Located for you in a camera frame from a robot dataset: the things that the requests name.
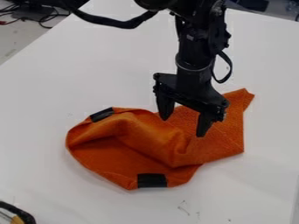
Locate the orange cloth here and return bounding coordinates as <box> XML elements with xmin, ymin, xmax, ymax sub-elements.
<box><xmin>64</xmin><ymin>87</ymin><xmax>256</xmax><ymax>191</ymax></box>

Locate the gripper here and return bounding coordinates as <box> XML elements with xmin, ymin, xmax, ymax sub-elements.
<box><xmin>151</xmin><ymin>64</ymin><xmax>232</xmax><ymax>138</ymax></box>

